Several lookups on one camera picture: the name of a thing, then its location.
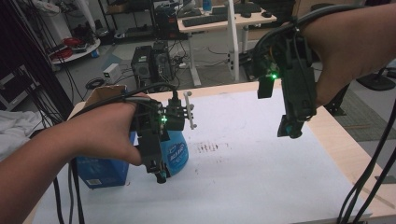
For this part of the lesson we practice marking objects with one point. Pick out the black desktop computer case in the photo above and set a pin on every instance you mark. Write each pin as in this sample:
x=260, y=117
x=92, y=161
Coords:
x=166, y=21

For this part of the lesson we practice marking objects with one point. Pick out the white table mat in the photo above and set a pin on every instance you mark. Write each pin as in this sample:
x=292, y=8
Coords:
x=243, y=180

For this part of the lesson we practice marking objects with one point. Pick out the white desk with legs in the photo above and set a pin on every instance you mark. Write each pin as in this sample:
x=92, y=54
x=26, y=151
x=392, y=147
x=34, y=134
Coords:
x=232, y=37

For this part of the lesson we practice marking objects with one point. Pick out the black computer tower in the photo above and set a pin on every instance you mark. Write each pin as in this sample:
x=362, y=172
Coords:
x=149, y=67

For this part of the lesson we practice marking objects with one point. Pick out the small white box device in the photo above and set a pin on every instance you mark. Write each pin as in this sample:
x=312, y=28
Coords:
x=111, y=73

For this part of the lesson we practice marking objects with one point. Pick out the black keyboard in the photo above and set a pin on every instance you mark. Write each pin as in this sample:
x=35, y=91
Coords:
x=204, y=19

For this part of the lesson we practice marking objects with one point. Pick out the round white table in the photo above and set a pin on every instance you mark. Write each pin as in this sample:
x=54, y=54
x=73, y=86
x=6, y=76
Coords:
x=81, y=53

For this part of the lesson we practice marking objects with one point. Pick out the blue spray bottle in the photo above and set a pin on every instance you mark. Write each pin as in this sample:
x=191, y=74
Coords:
x=177, y=155

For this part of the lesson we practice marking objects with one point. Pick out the person's left hand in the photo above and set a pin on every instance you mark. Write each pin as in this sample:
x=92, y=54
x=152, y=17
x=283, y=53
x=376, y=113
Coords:
x=106, y=130

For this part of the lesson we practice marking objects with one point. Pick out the white cloth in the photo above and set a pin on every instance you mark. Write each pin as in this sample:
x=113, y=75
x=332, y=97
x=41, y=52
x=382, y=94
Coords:
x=15, y=130

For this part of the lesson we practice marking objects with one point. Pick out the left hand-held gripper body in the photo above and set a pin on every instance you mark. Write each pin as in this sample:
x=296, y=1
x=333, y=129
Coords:
x=152, y=137

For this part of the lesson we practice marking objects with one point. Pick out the person's right hand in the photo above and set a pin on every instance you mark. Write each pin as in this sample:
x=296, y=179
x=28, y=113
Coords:
x=348, y=46

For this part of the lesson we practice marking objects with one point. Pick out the blue cardboard box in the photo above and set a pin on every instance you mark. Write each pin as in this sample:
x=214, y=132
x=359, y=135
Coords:
x=102, y=172

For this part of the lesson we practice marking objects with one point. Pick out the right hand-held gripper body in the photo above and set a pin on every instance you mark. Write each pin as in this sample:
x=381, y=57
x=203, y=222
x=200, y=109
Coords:
x=297, y=81

